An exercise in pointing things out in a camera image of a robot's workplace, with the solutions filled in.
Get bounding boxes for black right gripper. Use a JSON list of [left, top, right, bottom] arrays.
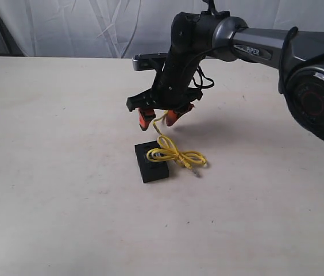
[[126, 50, 202, 131]]

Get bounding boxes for white backdrop curtain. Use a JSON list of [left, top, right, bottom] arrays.
[[0, 0, 324, 58]]

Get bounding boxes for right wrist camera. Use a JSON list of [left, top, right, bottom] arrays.
[[132, 53, 168, 71]]

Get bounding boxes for small black box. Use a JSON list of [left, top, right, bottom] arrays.
[[134, 141, 169, 183]]

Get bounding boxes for yellow cable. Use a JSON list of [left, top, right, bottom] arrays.
[[146, 110, 208, 178]]

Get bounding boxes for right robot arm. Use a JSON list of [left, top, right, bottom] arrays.
[[126, 11, 324, 141]]

